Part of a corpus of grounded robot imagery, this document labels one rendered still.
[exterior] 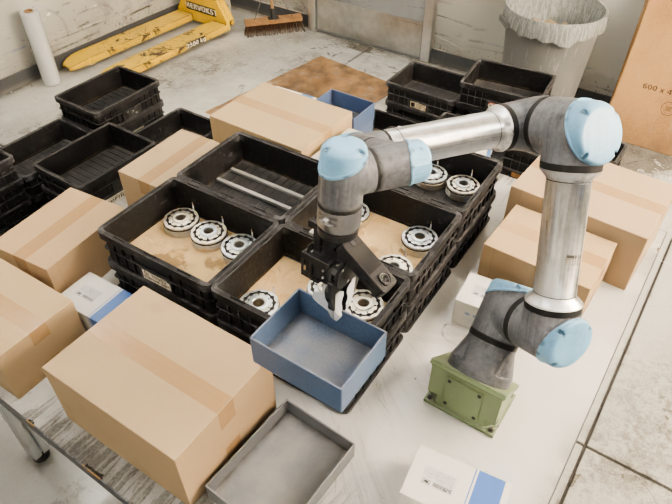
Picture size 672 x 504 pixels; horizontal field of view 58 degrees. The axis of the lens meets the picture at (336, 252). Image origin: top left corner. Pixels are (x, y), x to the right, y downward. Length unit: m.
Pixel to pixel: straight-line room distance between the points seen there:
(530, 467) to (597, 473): 0.91
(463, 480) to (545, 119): 0.74
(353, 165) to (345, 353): 0.39
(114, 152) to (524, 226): 1.83
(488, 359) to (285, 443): 0.50
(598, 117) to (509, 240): 0.64
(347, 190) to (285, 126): 1.18
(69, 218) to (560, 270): 1.35
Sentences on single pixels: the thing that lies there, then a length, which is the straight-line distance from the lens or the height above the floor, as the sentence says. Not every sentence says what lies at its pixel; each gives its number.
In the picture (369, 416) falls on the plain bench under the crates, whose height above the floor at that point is 0.70.
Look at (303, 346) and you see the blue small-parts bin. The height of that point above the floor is 1.07.
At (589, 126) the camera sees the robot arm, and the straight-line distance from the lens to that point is 1.20.
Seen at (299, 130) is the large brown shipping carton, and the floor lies 0.90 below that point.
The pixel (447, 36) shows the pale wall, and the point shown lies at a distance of 4.62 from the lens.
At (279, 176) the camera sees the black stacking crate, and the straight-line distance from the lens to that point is 2.01.
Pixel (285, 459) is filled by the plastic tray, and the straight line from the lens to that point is 1.47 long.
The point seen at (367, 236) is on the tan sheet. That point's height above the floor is 0.83.
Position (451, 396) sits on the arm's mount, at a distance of 1.49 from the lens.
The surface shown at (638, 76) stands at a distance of 4.04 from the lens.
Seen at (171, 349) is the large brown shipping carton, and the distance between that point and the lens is 1.44.
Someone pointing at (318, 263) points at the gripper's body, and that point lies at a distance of 1.07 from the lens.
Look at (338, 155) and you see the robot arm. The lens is 0.94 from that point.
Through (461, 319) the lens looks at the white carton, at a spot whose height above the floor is 0.72.
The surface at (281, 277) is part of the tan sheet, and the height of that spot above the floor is 0.83.
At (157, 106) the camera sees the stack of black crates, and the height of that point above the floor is 0.48.
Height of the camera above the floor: 1.99
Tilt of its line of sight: 42 degrees down
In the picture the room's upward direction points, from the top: straight up
